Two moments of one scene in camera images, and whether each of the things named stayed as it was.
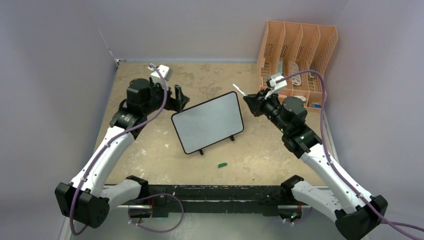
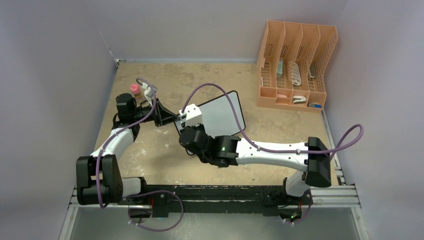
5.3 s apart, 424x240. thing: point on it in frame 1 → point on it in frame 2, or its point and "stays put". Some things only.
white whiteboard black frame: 208,123 stays put
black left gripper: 171,103 → 165,116
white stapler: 302,98 stays put
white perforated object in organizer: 296,79 stays put
